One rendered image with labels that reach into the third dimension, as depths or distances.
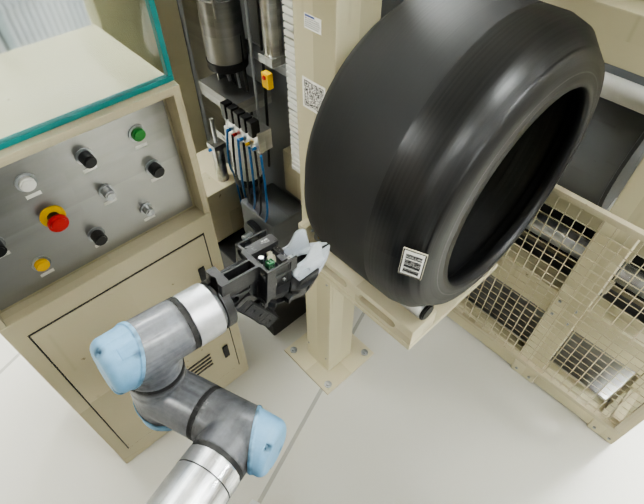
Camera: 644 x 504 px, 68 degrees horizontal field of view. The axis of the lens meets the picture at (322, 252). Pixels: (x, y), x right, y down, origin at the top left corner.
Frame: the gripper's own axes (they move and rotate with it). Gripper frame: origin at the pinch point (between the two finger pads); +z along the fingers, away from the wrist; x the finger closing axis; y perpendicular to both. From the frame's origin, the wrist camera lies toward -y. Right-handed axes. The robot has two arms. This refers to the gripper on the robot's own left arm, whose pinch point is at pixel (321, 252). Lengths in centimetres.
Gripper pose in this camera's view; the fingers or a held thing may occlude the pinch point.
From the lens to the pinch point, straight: 75.4
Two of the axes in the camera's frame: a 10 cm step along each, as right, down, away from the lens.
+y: 0.9, -7.1, -7.0
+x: -6.8, -5.5, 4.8
